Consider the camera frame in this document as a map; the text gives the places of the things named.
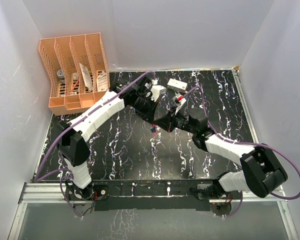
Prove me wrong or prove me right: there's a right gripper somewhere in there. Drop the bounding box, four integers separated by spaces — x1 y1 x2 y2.
154 106 197 134

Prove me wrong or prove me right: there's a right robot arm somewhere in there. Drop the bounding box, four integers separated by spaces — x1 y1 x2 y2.
154 107 288 199

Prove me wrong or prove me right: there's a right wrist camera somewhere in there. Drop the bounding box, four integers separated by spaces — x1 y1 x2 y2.
172 93 186 115

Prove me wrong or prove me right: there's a white box on table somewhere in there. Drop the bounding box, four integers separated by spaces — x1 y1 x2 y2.
167 78 188 93

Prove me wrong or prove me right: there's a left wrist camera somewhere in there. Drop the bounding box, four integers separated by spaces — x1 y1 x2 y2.
150 85 167 102

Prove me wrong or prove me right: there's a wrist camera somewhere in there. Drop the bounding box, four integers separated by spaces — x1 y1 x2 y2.
150 85 167 102
172 93 186 115

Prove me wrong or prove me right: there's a white paper packet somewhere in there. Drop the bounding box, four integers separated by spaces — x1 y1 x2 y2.
79 63 93 92

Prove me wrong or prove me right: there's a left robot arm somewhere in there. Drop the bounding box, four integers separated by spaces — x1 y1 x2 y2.
57 76 166 200

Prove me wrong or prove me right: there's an orange file organizer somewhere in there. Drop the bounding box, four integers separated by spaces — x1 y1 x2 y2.
38 32 110 116

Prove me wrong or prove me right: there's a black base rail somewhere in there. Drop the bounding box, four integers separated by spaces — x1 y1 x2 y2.
65 179 241 212

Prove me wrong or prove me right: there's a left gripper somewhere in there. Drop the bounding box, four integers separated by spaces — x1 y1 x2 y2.
130 94 159 125

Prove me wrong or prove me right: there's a white labelled packet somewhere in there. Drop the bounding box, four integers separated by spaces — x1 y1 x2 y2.
96 71 108 92

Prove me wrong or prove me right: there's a round tin in organizer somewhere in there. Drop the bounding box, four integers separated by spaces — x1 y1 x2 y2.
56 69 65 81

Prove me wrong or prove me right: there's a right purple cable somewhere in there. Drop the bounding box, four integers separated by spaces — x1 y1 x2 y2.
182 85 300 201

